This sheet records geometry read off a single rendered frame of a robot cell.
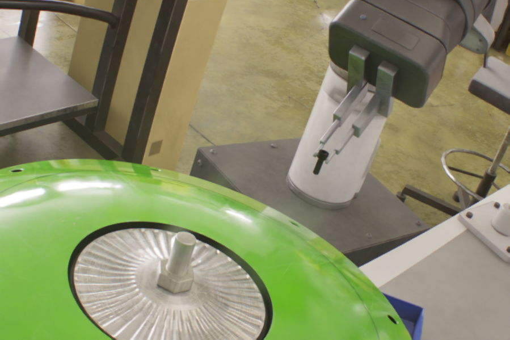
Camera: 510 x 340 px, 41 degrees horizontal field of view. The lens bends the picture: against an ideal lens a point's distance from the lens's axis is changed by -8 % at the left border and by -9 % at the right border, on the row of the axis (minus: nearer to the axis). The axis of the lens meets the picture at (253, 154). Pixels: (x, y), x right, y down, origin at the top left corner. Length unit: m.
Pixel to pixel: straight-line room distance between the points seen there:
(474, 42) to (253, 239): 0.26
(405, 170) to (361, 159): 2.23
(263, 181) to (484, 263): 0.31
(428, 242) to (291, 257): 0.44
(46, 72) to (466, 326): 1.85
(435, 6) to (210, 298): 0.24
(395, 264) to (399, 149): 2.54
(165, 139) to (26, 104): 0.52
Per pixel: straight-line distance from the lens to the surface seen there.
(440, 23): 0.47
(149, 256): 0.37
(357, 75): 0.47
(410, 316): 0.70
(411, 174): 3.13
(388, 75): 0.45
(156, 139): 2.36
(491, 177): 2.73
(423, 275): 0.78
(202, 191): 0.46
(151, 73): 2.07
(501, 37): 5.88
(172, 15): 1.99
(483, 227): 0.92
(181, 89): 2.31
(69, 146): 2.53
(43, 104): 2.17
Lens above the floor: 1.32
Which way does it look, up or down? 28 degrees down
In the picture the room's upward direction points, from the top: 19 degrees clockwise
